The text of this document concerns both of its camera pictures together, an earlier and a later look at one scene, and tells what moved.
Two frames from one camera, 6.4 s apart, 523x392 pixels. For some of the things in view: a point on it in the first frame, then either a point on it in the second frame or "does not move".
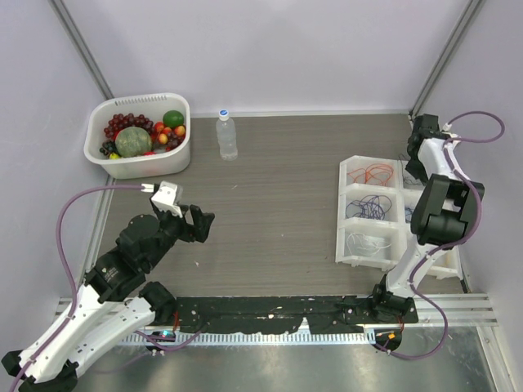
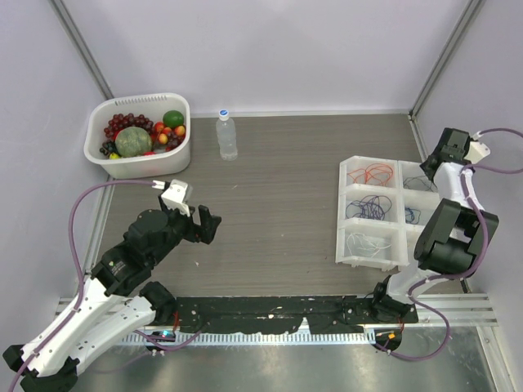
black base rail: (328, 314) does not move
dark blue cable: (373, 207) does not move
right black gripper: (417, 172) → (426, 171)
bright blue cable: (408, 214) does not move
